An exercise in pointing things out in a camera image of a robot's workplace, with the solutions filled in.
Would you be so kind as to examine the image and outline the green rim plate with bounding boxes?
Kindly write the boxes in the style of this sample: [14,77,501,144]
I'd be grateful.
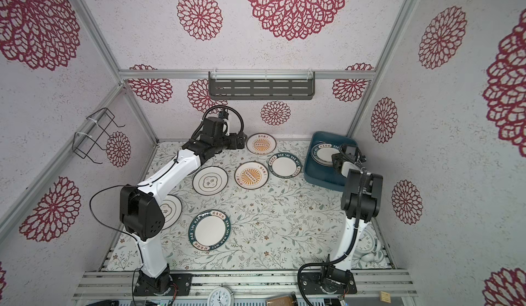
[188,210,231,251]
[268,152,303,179]
[310,143,339,166]

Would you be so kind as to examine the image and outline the orange sunburst plate back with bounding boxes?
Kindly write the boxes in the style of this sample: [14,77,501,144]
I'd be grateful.
[246,133,277,155]

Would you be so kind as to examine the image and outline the orange sunburst plate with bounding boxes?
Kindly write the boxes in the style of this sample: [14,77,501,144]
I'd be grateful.
[234,162,269,190]
[246,133,277,155]

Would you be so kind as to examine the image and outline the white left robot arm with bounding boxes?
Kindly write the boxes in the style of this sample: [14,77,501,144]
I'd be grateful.
[119,110,247,279]

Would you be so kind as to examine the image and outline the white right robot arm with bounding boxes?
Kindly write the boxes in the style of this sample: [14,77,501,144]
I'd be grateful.
[329,144,384,270]

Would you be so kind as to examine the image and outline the teal plastic bin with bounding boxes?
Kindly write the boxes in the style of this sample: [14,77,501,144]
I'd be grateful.
[304,131,358,192]

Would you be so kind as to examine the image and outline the white plate clover motif back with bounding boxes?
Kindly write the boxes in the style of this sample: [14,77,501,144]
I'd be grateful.
[193,166,228,196]

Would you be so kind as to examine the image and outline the white plate clover motif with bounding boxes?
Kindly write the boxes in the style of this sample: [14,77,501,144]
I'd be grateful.
[160,195,182,231]
[193,166,228,196]

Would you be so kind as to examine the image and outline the white plate clover motif front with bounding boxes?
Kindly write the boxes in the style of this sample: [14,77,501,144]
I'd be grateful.
[160,195,182,231]

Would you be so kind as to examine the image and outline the white round clock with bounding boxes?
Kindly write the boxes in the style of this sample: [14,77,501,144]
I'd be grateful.
[207,286,234,306]

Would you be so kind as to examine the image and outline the brown box front edge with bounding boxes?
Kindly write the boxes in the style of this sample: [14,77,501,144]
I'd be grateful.
[265,292,298,306]

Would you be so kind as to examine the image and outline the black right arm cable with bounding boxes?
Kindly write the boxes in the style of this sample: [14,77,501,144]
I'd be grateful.
[296,145,368,306]

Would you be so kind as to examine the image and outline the grey wall shelf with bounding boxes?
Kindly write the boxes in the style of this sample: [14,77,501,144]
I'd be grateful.
[208,71,316,101]

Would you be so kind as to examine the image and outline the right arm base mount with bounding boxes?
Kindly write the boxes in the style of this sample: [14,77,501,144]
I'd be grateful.
[297,266,358,295]

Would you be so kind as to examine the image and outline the black wire wall rack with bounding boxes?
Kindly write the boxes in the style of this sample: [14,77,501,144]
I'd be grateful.
[71,107,125,165]

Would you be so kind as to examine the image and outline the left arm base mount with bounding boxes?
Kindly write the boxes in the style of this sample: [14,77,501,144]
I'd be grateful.
[133,271,193,296]

